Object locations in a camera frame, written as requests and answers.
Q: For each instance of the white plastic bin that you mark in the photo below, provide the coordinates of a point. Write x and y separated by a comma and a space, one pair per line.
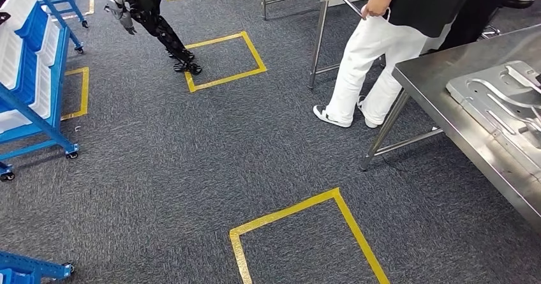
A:
46, 75
12, 41

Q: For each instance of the stainless steel workbench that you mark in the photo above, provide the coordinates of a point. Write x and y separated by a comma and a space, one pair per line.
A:
422, 87

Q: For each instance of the blue plastic bin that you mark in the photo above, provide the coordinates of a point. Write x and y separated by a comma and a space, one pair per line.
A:
31, 53

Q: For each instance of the grey stamped metal plate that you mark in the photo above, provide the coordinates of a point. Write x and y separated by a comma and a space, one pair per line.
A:
486, 92

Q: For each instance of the black humanoid robot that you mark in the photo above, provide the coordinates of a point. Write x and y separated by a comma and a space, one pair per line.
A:
148, 15

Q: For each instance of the person's hand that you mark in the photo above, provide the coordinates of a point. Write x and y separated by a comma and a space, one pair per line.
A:
377, 5

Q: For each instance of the person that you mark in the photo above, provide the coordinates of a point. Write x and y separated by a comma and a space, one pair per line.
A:
422, 3
473, 11

